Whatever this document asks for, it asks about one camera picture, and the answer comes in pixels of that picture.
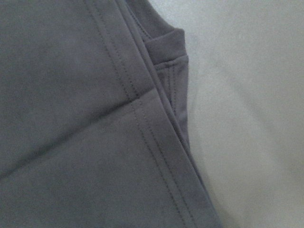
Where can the dark brown t-shirt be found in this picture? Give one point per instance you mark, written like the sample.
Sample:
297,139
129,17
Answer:
93,118

